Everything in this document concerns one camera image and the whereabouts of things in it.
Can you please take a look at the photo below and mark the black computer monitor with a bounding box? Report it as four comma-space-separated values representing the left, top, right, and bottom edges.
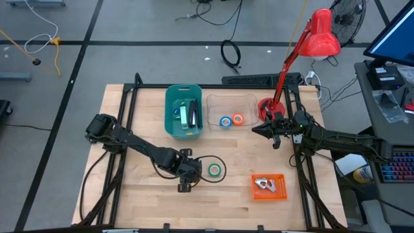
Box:
364, 0, 414, 68

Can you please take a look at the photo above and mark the red desk lamp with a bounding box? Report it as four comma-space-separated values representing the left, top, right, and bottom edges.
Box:
257, 8, 342, 124

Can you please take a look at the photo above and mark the white floor cable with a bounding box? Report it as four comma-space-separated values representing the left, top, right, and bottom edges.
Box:
24, 0, 59, 55

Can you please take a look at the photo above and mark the black power strip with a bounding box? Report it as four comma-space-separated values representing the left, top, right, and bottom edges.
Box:
221, 72, 303, 87

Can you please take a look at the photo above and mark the orange mesh basket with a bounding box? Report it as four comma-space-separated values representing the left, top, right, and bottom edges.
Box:
250, 173, 289, 202

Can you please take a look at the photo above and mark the grey side desk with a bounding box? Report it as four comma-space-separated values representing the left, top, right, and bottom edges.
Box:
354, 60, 414, 227

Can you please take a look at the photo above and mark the green tape roll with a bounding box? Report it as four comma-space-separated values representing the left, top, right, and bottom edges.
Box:
207, 162, 223, 178

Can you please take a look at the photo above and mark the clear plastic bag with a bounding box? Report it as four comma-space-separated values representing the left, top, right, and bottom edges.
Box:
371, 89, 409, 124

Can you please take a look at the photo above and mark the black floor fan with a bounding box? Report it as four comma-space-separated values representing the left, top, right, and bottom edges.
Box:
329, 0, 368, 49

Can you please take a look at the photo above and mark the yellow wipes container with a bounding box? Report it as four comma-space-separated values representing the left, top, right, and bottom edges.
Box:
353, 165, 373, 184

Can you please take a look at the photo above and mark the blue tape roll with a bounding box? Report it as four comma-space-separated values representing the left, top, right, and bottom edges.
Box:
219, 115, 233, 129

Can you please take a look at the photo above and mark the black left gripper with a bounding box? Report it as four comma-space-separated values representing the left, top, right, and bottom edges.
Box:
166, 147, 204, 194

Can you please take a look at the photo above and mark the black aluminium table frame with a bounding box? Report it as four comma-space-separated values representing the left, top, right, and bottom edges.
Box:
77, 72, 349, 233

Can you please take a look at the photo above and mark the yellow extension cable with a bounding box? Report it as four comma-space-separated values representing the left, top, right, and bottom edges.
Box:
50, 36, 63, 77

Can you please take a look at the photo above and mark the white paper sheet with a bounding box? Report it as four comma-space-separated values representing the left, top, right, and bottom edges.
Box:
334, 153, 368, 176

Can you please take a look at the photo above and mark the black caster base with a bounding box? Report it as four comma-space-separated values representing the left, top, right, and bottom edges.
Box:
0, 99, 14, 117

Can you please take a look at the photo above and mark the clear plastic tray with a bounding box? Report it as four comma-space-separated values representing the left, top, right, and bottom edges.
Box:
206, 93, 260, 132

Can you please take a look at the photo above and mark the lilac staple remover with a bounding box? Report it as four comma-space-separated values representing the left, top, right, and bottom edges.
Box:
265, 179, 278, 194

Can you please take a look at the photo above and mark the grey metal floor base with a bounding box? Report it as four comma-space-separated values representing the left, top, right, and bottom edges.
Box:
6, 0, 67, 7
0, 71, 32, 82

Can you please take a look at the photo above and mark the teal plastic bin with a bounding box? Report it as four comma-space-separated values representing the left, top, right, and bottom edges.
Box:
164, 83, 204, 141

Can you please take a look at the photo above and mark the white power adapter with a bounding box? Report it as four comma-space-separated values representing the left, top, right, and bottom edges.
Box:
305, 70, 323, 100

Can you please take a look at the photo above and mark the thin yellow hanging cord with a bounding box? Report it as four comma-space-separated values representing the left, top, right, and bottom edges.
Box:
286, 0, 310, 59

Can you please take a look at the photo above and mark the black mini computer box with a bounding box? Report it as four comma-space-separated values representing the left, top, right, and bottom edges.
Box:
365, 65, 406, 91

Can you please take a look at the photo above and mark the backlit black keyboard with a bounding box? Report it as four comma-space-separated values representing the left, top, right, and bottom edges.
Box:
380, 150, 414, 184

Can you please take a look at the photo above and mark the mint green stapler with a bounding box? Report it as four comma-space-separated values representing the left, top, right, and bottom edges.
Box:
179, 105, 190, 130

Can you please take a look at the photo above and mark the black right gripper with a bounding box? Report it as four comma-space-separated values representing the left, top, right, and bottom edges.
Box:
251, 116, 303, 150

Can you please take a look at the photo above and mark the yellow cord with black end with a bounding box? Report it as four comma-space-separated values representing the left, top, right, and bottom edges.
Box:
0, 28, 42, 67

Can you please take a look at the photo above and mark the silver staple remover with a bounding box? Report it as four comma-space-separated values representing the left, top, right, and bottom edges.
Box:
254, 177, 269, 190

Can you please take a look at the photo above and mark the coiled black floor cable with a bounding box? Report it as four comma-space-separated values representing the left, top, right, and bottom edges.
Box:
220, 0, 244, 71

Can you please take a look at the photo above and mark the loose black floor cable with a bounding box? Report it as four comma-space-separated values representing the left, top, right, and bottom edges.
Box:
174, 0, 244, 27

